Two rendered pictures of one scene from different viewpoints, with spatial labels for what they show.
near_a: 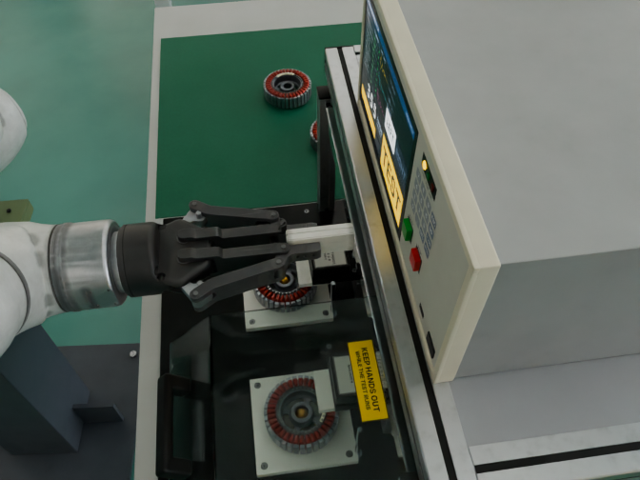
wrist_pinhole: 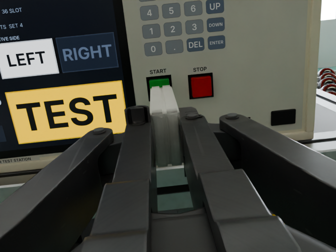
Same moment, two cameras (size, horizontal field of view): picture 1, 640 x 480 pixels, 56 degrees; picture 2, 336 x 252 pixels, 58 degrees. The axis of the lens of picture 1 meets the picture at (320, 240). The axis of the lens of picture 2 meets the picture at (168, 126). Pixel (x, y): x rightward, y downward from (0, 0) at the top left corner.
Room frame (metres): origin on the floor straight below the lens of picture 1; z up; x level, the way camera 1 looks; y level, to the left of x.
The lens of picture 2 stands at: (0.36, 0.18, 1.24)
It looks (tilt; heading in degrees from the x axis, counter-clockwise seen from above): 19 degrees down; 277
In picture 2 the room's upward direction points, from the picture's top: 6 degrees counter-clockwise
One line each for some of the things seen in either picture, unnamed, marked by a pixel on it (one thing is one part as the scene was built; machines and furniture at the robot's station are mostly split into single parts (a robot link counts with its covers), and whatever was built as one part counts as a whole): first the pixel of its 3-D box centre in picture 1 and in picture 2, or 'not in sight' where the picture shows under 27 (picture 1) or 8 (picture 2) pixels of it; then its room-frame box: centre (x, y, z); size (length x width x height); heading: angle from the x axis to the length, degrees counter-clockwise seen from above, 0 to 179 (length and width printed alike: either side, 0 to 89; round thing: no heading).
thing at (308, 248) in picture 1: (297, 259); (207, 130); (0.36, 0.02, 1.18); 0.05 x 0.03 x 0.01; 98
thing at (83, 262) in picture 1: (95, 264); not in sight; (0.35, 0.23, 1.18); 0.09 x 0.06 x 0.09; 8
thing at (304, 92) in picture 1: (287, 88); not in sight; (1.15, 0.08, 0.77); 0.11 x 0.11 x 0.04
